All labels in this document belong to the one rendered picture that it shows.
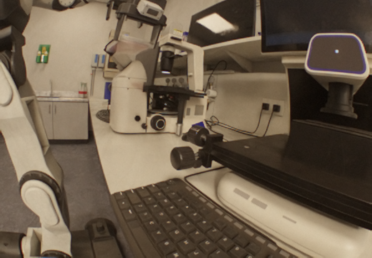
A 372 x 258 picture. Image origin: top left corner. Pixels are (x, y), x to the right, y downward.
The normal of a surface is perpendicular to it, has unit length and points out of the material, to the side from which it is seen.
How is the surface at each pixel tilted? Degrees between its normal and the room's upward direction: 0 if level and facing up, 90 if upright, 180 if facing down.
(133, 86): 90
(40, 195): 90
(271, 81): 90
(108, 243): 0
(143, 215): 5
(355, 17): 92
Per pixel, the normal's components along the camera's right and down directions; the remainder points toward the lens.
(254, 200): -0.58, -0.62
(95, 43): 0.56, 0.17
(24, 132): 0.50, 0.57
